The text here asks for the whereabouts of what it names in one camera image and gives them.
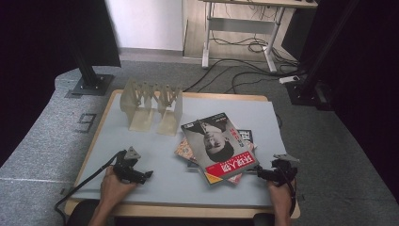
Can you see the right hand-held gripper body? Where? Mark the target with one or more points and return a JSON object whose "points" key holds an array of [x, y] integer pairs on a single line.
{"points": [[282, 171]]}

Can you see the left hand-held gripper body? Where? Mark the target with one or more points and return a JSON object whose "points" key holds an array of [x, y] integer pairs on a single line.
{"points": [[127, 169]]}

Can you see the orange-brown cover magazine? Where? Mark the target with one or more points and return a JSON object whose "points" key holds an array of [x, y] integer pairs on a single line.
{"points": [[185, 150]]}

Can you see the portrait cover magazine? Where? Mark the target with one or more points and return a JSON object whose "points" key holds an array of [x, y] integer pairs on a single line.
{"points": [[219, 147]]}

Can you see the person's right hand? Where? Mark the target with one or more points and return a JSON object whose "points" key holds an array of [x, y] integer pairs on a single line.
{"points": [[279, 196]]}

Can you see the person's left hand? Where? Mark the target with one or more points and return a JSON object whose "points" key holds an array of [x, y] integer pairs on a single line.
{"points": [[114, 191]]}

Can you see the person's dark-clothed right leg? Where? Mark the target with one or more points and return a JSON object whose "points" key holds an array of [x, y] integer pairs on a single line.
{"points": [[263, 220]]}

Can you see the person's dark-clothed leg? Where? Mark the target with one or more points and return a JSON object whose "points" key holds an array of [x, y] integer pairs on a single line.
{"points": [[81, 215], [263, 220]]}

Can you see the person's dark-clothed left leg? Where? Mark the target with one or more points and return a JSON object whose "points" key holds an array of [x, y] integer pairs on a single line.
{"points": [[81, 215]]}

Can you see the black metal stand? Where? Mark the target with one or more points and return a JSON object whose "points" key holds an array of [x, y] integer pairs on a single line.
{"points": [[310, 94], [91, 84]]}

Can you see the white power strip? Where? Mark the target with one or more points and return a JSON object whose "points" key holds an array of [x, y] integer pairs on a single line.
{"points": [[289, 79]]}

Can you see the black curtain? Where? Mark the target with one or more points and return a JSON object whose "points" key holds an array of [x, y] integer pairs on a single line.
{"points": [[370, 94], [31, 62]]}

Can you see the white frame desk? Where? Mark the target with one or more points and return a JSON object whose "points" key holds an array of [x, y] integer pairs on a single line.
{"points": [[241, 25]]}

